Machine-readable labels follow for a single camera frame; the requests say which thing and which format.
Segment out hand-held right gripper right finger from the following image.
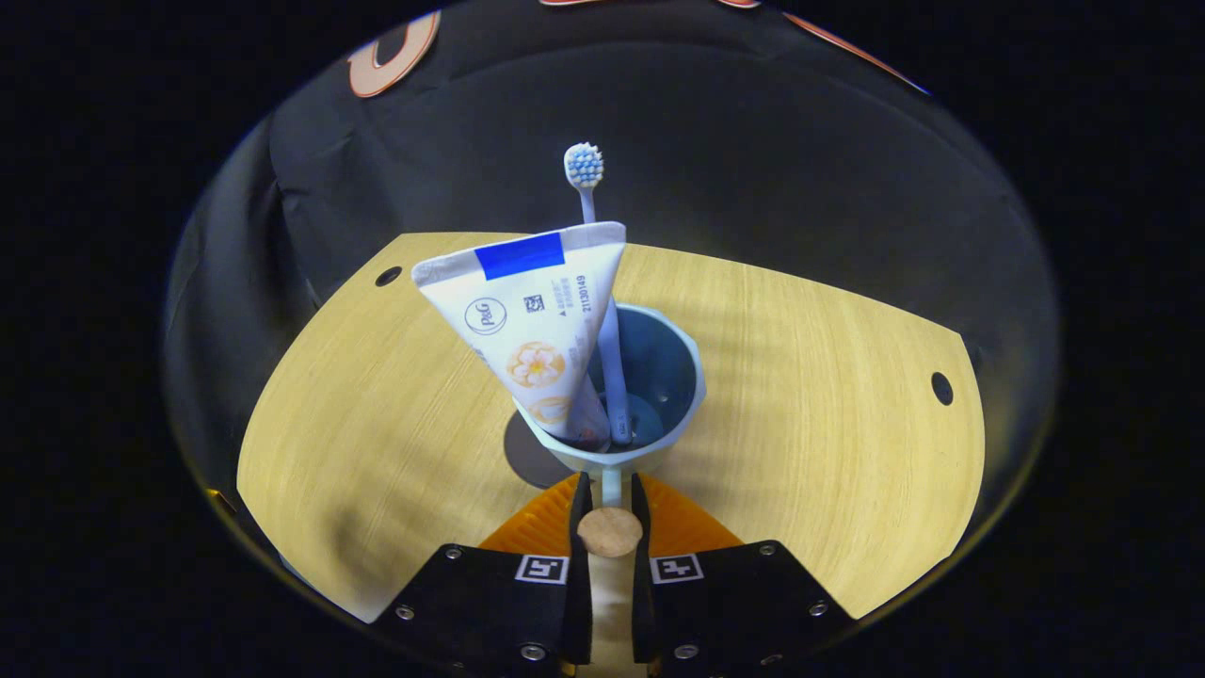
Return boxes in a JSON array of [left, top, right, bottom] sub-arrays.
[[629, 473, 858, 678]]

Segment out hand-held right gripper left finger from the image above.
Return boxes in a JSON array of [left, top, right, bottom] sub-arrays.
[[375, 471, 594, 678]]

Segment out dark brown round coaster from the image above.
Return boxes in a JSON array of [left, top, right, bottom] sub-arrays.
[[503, 410, 575, 491]]

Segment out light blue cup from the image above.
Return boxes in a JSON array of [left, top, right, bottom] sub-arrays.
[[513, 303, 707, 678]]

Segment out white toothbrush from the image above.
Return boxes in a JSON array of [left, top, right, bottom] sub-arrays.
[[563, 142, 634, 445]]

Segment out white toothpaste tube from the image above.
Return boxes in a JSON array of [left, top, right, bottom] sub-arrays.
[[411, 221, 628, 451]]

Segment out wooden desktop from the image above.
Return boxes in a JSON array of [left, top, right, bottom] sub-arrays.
[[235, 231, 988, 624]]

